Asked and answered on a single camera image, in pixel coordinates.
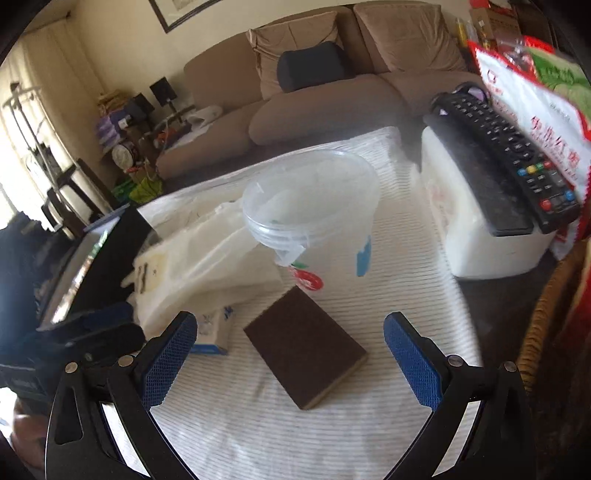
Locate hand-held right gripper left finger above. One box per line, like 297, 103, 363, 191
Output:
45, 311, 199, 480

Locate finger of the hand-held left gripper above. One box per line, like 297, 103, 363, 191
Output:
60, 302, 136, 340
69, 323, 146, 361

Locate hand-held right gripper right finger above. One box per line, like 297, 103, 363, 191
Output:
383, 311, 536, 480

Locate white and blue glove box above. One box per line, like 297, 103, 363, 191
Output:
189, 305, 235, 357

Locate black storage box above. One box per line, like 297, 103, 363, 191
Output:
37, 205, 154, 333

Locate brown scouring sponge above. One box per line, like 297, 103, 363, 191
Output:
243, 285, 369, 411

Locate nested clear plastic containers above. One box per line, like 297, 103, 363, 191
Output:
242, 148, 382, 294

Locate person's left forearm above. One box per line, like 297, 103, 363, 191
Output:
9, 408, 47, 467

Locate white ribbed table cloth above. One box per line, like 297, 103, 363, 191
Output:
104, 127, 483, 480

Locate green bag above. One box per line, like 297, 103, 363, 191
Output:
115, 178, 162, 206

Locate dark wooden chair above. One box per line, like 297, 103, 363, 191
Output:
41, 159, 116, 236

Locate wicker basket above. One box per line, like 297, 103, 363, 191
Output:
517, 258, 591, 398

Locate white tissue box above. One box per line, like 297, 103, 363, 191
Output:
422, 124, 557, 280

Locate round white clock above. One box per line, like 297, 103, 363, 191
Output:
113, 143, 137, 169

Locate stack of purple boxes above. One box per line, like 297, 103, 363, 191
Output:
96, 115, 127, 148

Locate black flat device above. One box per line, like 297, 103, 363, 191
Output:
424, 113, 535, 237

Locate white coat rack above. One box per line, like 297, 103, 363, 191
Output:
2, 83, 70, 208

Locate black speaker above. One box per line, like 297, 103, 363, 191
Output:
124, 95, 155, 123
150, 78, 177, 107

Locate small white plastic bag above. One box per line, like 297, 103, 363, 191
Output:
187, 105, 222, 127

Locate black remote control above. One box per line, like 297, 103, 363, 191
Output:
429, 92, 581, 234

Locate beige sofa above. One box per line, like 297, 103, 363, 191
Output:
157, 2, 490, 181

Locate red and white snack bag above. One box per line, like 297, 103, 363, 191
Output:
468, 39, 591, 259

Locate dark blue lumbar cushion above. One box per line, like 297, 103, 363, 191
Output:
277, 41, 347, 93

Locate beige sofa pillow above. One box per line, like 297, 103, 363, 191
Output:
249, 11, 345, 100
353, 2, 467, 75

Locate yellow bottles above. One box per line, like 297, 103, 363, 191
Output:
455, 18, 476, 47

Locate cardboard boxes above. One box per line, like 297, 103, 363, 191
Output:
471, 0, 522, 47

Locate framed wall picture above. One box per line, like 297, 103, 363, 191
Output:
148, 0, 222, 34

